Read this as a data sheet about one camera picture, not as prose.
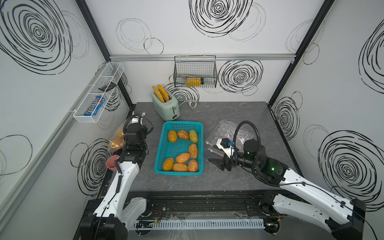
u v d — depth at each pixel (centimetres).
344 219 39
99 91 79
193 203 77
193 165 82
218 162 59
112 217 39
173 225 77
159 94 99
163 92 101
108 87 77
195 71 99
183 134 96
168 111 101
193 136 95
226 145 55
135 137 55
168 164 83
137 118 63
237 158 58
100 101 70
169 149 94
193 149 89
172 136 96
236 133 54
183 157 86
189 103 120
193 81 87
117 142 74
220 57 92
